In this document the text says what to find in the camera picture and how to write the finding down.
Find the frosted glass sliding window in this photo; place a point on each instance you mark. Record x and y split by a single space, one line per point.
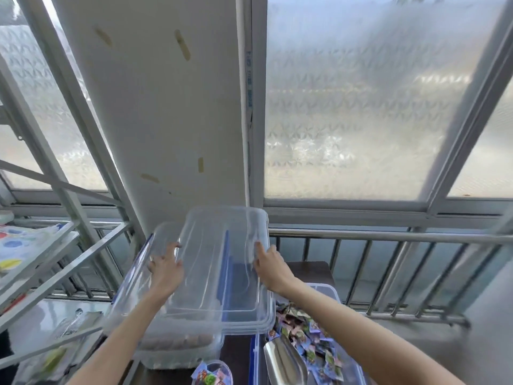
360 104

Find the steel railing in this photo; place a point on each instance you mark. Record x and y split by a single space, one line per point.
400 268

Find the person's right thumb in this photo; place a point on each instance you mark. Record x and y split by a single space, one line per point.
259 251

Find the person's right hand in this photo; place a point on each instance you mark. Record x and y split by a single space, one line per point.
274 272

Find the clear plastic box lid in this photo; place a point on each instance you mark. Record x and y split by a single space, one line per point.
216 272

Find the person's left hand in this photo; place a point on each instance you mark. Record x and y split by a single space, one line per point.
166 276

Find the clear plastic storage box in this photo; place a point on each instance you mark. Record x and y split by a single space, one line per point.
132 296

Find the clear plastic bags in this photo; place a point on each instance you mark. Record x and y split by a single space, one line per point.
64 340

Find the blue-rimmed clear plastic bin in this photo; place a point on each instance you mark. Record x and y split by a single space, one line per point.
256 356

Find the person's right forearm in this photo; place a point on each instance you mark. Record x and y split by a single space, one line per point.
360 336

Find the person's left thumb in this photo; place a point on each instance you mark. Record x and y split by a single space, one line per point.
176 249

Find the colourful spotted packet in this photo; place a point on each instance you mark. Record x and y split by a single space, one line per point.
20 246

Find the pile of colourful candy packets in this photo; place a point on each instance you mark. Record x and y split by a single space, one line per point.
316 344

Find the person's left forearm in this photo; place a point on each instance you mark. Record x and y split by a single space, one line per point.
120 340

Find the grey metal shelf rack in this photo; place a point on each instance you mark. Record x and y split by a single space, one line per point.
52 256

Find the small clear cup with candies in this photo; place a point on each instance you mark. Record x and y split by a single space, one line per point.
212 374

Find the frosted glass window with bars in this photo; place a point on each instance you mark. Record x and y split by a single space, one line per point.
44 116

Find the metal scoop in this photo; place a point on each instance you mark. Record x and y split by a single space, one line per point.
284 362

